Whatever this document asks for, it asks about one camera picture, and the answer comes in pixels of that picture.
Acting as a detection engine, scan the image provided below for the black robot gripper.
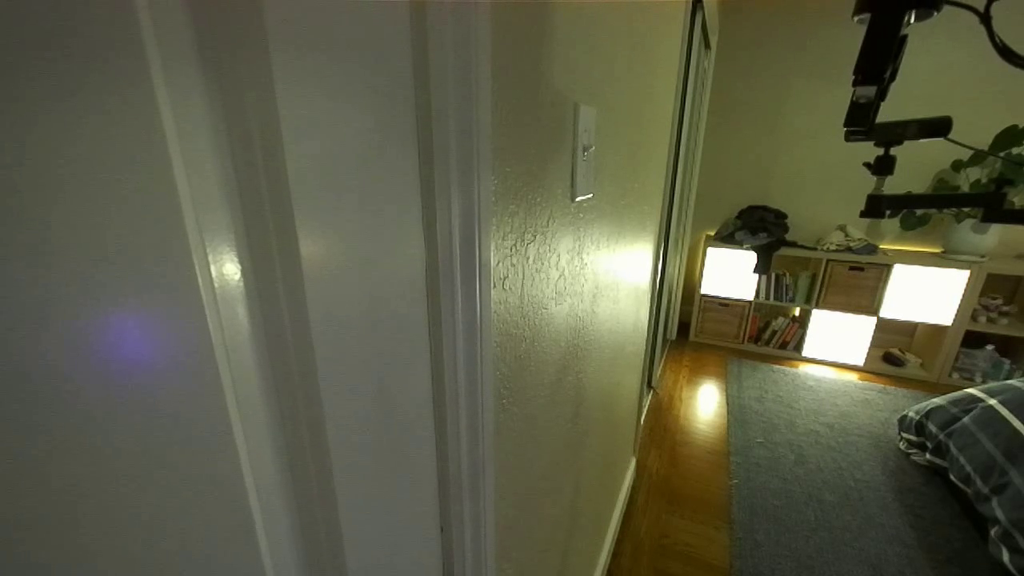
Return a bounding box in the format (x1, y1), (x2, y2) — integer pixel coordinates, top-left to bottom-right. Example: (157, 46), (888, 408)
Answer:
(843, 0), (949, 143)

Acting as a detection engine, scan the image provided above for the black horizontal mounting bar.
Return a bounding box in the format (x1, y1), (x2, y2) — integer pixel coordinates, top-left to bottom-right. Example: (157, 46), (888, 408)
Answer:
(857, 188), (1024, 228)

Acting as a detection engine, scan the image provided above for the green leafy houseplant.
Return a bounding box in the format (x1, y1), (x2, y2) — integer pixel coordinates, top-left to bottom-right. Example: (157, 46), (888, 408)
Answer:
(896, 122), (1024, 234)

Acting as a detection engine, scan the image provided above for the black bag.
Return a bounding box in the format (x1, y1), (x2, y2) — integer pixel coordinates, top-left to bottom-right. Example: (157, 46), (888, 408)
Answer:
(713, 202), (798, 274)

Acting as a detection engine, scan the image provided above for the wooden cube shelf unit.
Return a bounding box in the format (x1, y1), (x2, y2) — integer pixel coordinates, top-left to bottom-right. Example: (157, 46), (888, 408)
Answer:
(686, 224), (1024, 394)

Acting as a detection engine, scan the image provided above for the brown fabric storage bin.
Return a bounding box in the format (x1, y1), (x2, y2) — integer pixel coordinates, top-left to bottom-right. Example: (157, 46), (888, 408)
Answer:
(694, 293), (752, 345)
(815, 259), (891, 316)

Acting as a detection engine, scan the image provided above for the white fabric storage bin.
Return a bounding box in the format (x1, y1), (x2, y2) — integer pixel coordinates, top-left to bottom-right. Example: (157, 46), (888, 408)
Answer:
(878, 259), (976, 329)
(800, 306), (880, 371)
(697, 244), (764, 305)

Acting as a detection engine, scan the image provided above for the closet sliding door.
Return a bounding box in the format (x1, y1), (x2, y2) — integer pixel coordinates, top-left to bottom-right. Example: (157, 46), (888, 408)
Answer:
(638, 0), (720, 409)

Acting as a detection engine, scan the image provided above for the row of books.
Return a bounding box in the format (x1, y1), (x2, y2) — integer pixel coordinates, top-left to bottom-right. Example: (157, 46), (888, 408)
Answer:
(747, 305), (808, 354)

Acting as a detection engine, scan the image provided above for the plaid grey pillow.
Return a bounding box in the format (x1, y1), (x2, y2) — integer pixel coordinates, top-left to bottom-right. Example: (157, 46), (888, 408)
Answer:
(893, 374), (1024, 576)

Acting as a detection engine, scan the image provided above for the grey rug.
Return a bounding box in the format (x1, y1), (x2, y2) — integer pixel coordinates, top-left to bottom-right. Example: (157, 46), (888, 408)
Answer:
(726, 354), (1018, 576)

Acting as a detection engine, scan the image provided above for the white baseboard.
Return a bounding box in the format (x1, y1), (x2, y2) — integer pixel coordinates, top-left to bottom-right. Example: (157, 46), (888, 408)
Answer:
(590, 394), (646, 576)

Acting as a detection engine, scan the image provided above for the white door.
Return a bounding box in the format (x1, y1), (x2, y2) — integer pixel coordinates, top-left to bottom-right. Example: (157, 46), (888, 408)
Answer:
(0, 0), (268, 576)

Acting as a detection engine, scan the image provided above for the black stereo camera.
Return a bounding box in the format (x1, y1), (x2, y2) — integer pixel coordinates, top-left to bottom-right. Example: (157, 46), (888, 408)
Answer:
(872, 112), (958, 150)

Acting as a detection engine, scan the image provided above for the black camera ball mount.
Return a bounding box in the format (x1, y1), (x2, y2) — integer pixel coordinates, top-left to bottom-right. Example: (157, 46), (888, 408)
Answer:
(860, 143), (903, 196)

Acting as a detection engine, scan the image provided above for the black cable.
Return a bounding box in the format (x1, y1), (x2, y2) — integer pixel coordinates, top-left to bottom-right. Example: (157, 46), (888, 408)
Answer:
(938, 0), (1024, 73)

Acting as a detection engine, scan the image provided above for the white light switch plate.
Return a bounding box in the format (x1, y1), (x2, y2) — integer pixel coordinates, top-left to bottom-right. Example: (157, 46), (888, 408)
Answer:
(570, 100), (602, 208)

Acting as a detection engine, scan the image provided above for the white door frame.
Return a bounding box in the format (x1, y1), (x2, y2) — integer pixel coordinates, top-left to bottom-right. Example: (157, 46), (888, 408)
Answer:
(133, 0), (498, 576)

